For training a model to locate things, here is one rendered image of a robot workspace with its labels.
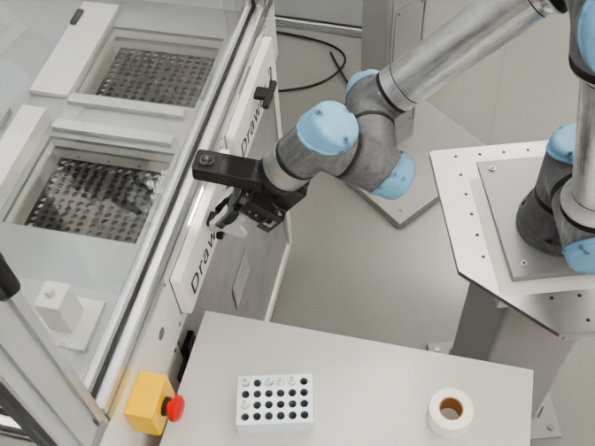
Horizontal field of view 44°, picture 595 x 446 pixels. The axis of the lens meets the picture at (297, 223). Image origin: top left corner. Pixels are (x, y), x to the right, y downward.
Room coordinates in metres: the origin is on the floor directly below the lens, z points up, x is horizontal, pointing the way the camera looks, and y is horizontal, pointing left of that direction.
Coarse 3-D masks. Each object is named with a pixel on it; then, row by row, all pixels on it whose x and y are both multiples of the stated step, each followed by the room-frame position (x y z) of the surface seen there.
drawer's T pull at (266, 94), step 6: (270, 84) 1.09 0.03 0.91; (276, 84) 1.09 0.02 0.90; (258, 90) 1.07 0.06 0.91; (264, 90) 1.07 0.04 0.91; (270, 90) 1.07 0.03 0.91; (258, 96) 1.06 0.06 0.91; (264, 96) 1.06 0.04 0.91; (270, 96) 1.05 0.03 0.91; (264, 102) 1.04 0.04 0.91; (270, 102) 1.05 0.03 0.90; (264, 108) 1.03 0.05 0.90
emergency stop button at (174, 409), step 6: (174, 396) 0.46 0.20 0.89; (180, 396) 0.46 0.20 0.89; (168, 402) 0.45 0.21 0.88; (174, 402) 0.45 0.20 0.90; (180, 402) 0.45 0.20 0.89; (168, 408) 0.44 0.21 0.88; (174, 408) 0.44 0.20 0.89; (180, 408) 0.44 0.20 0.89; (168, 414) 0.43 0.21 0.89; (174, 414) 0.43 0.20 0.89; (180, 414) 0.43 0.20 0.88; (174, 420) 0.42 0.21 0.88
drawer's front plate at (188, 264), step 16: (208, 192) 0.81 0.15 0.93; (224, 192) 0.85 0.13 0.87; (208, 208) 0.78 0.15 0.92; (192, 224) 0.75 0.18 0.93; (192, 240) 0.71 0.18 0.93; (208, 240) 0.75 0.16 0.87; (192, 256) 0.69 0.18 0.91; (176, 272) 0.65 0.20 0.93; (192, 272) 0.68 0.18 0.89; (176, 288) 0.64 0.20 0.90; (192, 288) 0.66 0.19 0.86; (192, 304) 0.65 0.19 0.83
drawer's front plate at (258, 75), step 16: (272, 48) 1.21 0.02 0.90; (256, 64) 1.13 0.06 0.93; (272, 64) 1.20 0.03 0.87; (256, 80) 1.09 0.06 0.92; (272, 80) 1.19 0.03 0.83; (240, 96) 1.04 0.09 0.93; (240, 112) 1.00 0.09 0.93; (240, 128) 0.97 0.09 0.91; (256, 128) 1.05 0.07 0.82; (240, 144) 0.96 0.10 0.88
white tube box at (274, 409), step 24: (240, 384) 0.51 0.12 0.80; (264, 384) 0.51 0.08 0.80; (288, 384) 0.50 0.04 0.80; (312, 384) 0.50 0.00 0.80; (240, 408) 0.47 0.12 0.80; (264, 408) 0.46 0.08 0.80; (288, 408) 0.46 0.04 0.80; (312, 408) 0.46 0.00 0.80; (240, 432) 0.44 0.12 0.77; (264, 432) 0.44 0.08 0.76
